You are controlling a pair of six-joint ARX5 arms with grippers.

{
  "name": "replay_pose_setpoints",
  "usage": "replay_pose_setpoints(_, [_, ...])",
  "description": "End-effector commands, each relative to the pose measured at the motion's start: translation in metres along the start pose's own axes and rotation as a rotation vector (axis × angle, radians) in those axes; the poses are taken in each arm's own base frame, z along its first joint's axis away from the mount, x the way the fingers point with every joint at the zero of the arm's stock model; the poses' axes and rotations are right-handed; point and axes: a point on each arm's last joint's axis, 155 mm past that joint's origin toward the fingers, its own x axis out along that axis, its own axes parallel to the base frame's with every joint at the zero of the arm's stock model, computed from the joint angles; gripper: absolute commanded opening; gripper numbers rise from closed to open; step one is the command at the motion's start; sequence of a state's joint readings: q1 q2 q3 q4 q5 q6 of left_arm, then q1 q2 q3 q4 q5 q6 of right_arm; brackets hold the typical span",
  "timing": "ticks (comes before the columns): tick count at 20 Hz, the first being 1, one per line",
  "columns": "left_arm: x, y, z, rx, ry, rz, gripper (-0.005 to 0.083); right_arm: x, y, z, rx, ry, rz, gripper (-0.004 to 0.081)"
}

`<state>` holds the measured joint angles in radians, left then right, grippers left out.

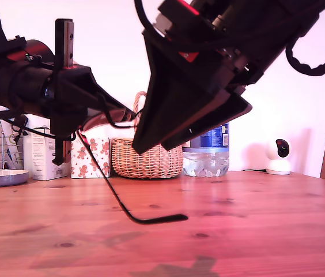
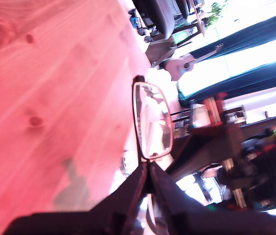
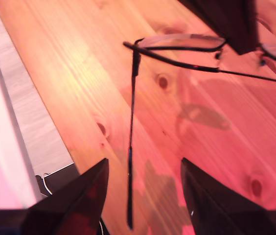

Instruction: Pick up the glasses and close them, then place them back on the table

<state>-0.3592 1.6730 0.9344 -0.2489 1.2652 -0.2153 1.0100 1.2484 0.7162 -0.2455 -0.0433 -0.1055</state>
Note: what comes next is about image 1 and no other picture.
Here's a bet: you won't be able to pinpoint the chrome wire rack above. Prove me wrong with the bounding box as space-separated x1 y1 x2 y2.
0 128 25 171

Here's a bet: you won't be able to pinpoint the large clear water bottle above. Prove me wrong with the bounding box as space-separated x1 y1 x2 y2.
182 122 230 178

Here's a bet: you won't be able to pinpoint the thin black cable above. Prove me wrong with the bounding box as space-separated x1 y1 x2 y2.
8 119 78 142

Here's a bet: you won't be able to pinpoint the black thin-framed glasses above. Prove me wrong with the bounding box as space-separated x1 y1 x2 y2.
75 112 189 225

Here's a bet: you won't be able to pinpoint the white printed carton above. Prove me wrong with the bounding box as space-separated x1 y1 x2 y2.
31 128 71 181

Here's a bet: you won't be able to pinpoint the grey shallow dish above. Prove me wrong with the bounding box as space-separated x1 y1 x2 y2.
0 169 30 188

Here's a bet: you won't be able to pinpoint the small white round camera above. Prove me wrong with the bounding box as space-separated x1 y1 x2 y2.
266 137 292 176

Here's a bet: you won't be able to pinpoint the long white sachet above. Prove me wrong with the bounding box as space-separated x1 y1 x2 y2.
0 118 24 171

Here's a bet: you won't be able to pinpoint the wicker basket with handle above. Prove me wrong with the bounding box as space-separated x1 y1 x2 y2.
111 91 184 179

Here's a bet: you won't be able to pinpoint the gingerbread print tissue box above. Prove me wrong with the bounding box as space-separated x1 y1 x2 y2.
70 135 113 179

